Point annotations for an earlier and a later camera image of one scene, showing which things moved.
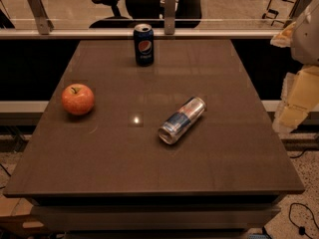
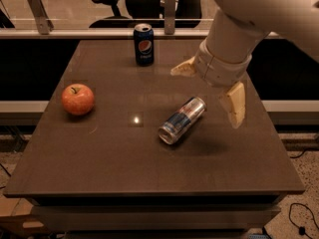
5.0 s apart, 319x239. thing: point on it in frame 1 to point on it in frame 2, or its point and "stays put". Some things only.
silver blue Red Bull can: x=181 y=119 stays put
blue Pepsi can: x=144 y=45 stays put
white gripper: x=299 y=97 to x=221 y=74
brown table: x=106 y=174 stays put
